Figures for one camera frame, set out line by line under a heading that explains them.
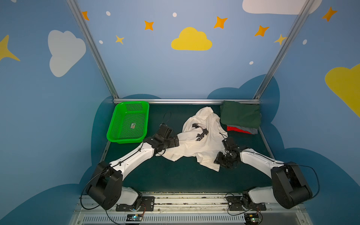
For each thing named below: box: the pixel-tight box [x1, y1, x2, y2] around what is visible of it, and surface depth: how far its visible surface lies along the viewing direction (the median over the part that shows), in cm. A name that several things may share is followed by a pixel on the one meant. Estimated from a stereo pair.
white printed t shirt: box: [155, 106, 229, 172], surface depth 101 cm
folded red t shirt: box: [226, 125, 255, 135], surface depth 104 cm
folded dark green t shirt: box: [219, 100, 262, 129], surface depth 108 cm
